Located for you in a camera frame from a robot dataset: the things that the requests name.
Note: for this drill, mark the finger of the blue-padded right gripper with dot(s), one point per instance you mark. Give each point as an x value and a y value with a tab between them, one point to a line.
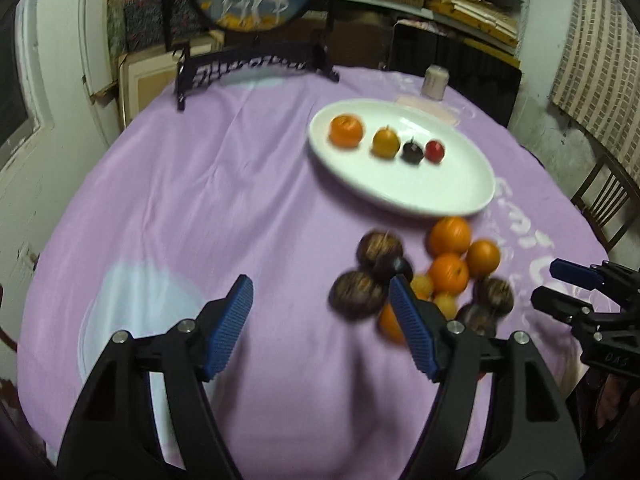
528	432

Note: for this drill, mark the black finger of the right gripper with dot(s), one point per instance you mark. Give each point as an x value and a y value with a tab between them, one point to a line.
563	308

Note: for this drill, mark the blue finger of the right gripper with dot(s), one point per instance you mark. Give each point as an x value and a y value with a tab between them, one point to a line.
575	274

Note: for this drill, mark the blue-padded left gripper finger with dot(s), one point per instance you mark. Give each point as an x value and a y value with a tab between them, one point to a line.
112	433

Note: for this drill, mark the smooth orange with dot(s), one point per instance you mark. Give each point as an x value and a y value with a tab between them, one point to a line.
482	258
389	327

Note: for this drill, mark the small tan longan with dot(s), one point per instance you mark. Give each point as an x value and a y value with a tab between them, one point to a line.
447	304
422	286

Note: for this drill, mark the tangerine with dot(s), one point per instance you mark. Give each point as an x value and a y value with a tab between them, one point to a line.
450	235
449	274

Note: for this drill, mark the dark purple plum top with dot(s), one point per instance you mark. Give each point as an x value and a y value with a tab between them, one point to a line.
389	266

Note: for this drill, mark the red tomato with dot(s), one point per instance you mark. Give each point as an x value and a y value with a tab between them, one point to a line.
434	151

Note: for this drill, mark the small dark plum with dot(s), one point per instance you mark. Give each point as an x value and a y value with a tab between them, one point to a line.
412	153

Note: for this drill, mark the yellow-orange lemon-like fruit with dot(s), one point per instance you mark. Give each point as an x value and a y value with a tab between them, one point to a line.
385	143

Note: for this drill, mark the large front orange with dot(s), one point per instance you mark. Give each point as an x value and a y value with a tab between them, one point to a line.
346	131

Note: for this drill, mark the dark mangosteen top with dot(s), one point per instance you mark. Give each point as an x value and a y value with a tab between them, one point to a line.
378	244

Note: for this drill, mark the person's hand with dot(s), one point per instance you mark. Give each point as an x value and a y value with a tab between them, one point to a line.
608	401

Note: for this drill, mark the wooden chair right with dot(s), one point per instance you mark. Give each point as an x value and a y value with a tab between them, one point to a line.
608	199

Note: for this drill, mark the white oval plate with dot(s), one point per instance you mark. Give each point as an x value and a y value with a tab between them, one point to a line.
461	184

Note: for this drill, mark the checked curtain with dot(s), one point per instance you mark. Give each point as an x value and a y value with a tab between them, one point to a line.
597	83

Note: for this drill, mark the purple tablecloth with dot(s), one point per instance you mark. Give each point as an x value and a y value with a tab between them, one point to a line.
184	203

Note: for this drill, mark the pink drink can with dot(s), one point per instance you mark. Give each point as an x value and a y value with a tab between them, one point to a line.
435	82

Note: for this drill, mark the framed picture leaning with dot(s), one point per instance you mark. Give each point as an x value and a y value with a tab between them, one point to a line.
142	76

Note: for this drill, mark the round embroidered deer screen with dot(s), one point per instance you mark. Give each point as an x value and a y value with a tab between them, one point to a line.
252	19

